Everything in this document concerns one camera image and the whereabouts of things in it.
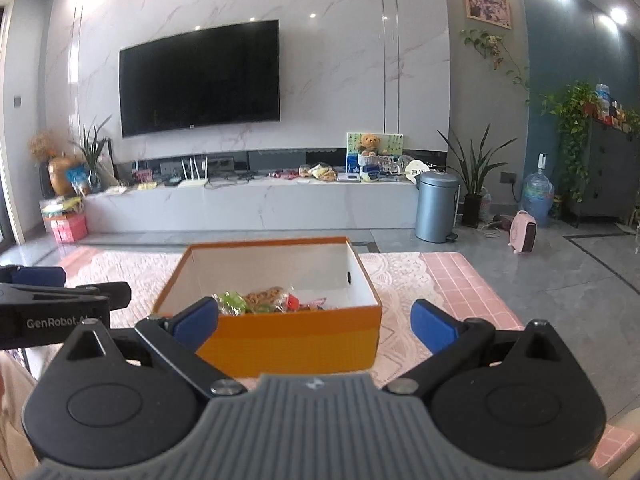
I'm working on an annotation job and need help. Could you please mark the bottles on cabinet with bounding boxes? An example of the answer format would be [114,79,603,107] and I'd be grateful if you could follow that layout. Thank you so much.
[595,83,640,134]

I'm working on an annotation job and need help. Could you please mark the black wall television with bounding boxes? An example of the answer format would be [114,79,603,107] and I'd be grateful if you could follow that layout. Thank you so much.
[119,20,281,139]

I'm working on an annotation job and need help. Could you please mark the orange cardboard box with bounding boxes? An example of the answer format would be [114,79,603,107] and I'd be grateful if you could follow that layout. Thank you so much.
[151,236,384,379]

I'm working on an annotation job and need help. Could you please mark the blue water jug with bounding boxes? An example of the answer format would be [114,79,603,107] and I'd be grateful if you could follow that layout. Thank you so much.
[520,152,556,226]

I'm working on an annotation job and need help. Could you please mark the green picture board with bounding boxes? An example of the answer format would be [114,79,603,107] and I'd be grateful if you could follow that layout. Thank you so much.
[346,131,405,161]

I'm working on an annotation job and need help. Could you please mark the dark grey cabinet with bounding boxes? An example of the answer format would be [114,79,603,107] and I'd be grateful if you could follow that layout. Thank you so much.
[570,119,640,229]

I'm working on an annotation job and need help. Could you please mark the grey pedal trash can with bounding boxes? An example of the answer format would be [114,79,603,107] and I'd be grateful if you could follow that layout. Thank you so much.
[415,171,460,244]

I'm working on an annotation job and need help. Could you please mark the white lace tablecloth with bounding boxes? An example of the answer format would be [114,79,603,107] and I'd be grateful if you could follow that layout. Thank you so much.
[65,250,447,382]

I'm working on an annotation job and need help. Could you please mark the dried flowers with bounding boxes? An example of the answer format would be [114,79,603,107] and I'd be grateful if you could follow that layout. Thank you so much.
[27,130,61,164]

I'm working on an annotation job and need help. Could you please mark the snack bags on console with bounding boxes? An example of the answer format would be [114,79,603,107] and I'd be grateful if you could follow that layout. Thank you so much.
[299,162,337,182]

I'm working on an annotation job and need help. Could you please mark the trailing green plant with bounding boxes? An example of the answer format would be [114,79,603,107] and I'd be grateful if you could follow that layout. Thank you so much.
[542,81,604,204]

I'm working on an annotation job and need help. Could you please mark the green snack packet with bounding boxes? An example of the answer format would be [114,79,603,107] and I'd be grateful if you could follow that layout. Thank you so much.
[215,291,249,316]

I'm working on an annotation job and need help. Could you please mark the white router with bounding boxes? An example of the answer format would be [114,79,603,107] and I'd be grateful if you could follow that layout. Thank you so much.
[177,156,209,189]

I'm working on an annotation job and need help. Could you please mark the pink space heater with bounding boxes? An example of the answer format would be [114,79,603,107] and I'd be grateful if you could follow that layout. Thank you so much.
[507,210,538,255]

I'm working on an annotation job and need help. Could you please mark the long leaf potted plant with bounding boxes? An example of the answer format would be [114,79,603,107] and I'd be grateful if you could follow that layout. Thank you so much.
[437,124,519,229]

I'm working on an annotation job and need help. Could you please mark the stack of papers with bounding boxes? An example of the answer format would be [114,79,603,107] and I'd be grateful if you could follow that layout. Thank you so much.
[42,197,84,219]

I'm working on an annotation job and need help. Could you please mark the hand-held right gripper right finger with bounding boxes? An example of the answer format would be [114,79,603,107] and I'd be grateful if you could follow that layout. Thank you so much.
[382,298,563,401]

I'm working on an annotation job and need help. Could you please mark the glass sliding door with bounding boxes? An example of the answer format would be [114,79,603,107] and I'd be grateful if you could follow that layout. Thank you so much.
[0,0,27,247]

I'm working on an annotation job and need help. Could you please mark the white marble television console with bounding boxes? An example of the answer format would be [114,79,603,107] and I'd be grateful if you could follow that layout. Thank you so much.
[82,180,420,235]

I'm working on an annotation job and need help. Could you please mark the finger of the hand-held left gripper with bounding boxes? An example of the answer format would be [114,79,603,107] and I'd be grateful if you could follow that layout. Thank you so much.
[0,282,132,315]
[0,265,67,289]

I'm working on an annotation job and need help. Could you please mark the pink storage box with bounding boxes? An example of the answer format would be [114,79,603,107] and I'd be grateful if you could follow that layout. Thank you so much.
[50,215,89,244]

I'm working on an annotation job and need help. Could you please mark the hanging vine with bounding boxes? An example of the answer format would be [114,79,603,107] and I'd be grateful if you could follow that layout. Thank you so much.
[460,28,531,106]

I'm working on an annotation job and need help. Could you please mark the green plant in glass vase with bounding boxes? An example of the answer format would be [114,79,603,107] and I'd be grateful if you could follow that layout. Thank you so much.
[72,115,114,194]

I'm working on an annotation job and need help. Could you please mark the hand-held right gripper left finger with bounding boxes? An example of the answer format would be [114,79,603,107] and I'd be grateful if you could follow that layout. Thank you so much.
[65,296,248,401]

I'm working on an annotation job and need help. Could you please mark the gold vase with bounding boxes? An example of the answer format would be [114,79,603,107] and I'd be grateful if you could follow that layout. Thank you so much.
[47,156,84,196]

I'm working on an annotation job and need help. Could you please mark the framed wall picture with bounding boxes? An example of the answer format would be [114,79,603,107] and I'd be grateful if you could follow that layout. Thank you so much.
[462,0,514,31]

